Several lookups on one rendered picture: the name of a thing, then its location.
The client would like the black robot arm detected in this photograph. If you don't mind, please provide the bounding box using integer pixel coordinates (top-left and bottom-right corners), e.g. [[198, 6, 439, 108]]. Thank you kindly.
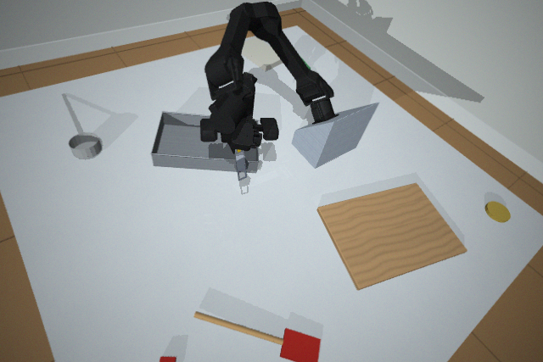
[[204, 2, 339, 151]]

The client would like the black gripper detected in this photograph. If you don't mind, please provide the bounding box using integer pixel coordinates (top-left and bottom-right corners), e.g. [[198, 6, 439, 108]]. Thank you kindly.
[[200, 109, 279, 146]]

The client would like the yellow flat disc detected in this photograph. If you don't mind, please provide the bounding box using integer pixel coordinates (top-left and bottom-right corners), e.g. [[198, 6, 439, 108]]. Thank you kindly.
[[485, 202, 511, 223]]

